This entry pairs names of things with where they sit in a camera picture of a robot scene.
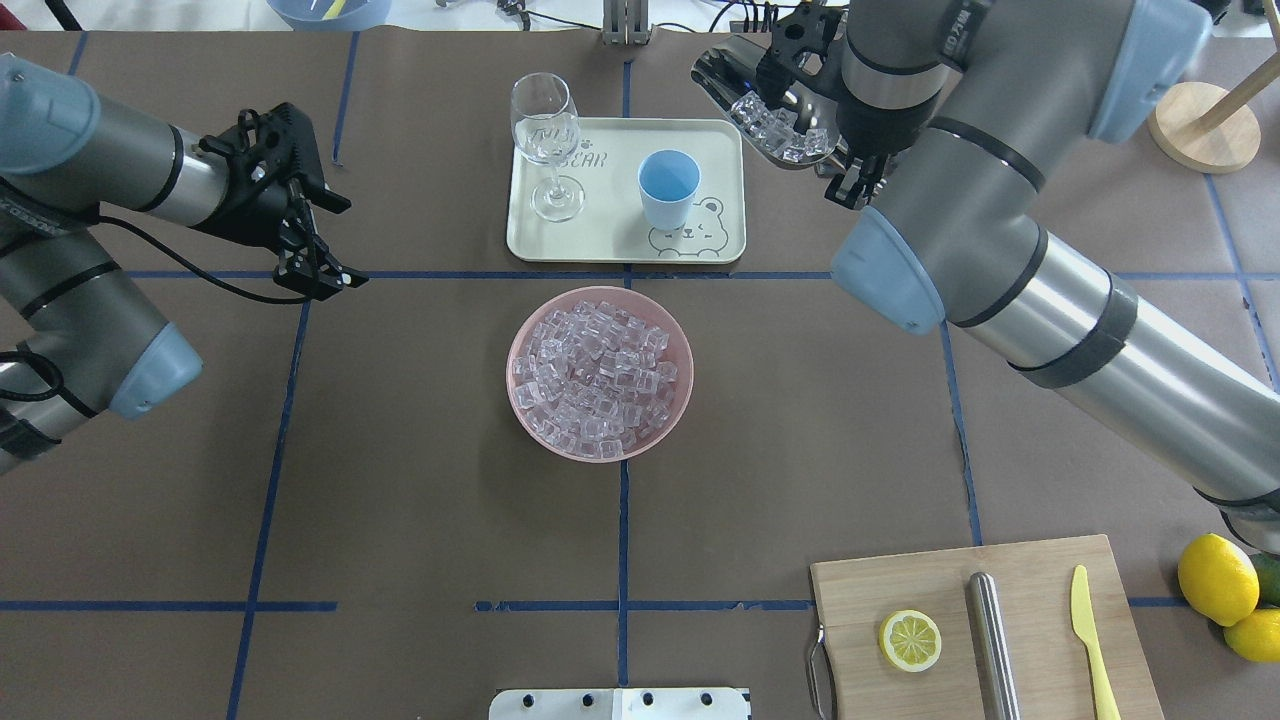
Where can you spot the pink bowl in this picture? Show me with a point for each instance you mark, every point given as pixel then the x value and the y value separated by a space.
pixel 520 400

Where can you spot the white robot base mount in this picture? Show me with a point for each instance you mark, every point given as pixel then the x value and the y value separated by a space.
pixel 623 703

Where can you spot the green lime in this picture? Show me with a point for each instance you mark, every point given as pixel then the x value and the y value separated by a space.
pixel 1266 568

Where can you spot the ice cubes in scoop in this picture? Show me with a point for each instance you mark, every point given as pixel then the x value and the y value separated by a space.
pixel 774 135

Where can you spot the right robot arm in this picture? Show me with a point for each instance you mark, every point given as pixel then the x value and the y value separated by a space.
pixel 985 99

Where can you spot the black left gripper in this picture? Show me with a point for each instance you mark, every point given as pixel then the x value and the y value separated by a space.
pixel 243 206

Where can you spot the wooden cutting board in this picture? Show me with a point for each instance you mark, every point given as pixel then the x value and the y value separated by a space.
pixel 1033 579

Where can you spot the light blue cup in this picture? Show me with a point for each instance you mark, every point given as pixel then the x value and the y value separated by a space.
pixel 668 180

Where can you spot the steel cylinder muddler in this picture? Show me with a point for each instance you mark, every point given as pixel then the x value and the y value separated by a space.
pixel 992 652

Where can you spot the yellow plastic knife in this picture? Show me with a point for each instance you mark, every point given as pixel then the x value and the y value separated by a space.
pixel 1085 629

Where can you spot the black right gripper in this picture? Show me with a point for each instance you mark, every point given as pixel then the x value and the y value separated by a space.
pixel 862 139

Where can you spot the half lemon slice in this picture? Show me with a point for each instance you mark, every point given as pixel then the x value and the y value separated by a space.
pixel 909 640

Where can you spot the pile of clear ice cubes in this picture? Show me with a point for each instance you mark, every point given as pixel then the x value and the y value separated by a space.
pixel 598 375

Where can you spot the stainless steel ice scoop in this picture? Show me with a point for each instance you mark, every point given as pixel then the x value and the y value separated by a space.
pixel 728 71

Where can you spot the blue bowl at table edge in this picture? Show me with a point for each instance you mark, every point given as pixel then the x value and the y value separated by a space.
pixel 336 16

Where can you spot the cream bear serving tray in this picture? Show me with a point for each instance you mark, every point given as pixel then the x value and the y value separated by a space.
pixel 612 228

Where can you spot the clear wine glass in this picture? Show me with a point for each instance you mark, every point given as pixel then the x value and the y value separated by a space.
pixel 545 127

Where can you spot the yellow lemon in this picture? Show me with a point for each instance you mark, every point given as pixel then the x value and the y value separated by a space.
pixel 1255 638
pixel 1218 580

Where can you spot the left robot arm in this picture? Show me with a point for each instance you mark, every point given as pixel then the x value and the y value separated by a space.
pixel 98 344

